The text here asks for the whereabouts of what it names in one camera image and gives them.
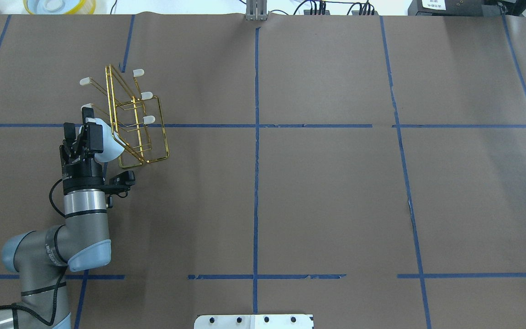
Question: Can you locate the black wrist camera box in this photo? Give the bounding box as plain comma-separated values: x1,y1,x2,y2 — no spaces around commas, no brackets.
109,170,136,189

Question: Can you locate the gold wire cup holder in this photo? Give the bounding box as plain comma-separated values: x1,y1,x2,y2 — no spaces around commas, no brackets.
79,64,170,169

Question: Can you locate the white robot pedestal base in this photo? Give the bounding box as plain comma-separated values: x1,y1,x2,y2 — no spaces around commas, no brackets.
194,314,315,329

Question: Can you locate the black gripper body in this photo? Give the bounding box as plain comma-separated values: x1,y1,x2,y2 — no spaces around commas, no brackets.
60,142,105,196

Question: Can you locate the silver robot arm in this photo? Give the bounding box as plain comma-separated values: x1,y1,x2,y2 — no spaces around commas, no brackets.
0,107,111,329

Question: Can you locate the light blue plastic cup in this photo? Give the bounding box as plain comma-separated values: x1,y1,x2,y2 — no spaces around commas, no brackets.
85,118,125,163

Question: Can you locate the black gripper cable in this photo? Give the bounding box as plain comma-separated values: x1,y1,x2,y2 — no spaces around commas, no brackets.
49,178,67,218

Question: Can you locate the yellow rimmed bowl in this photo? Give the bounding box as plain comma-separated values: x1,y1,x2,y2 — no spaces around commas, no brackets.
23,0,96,15

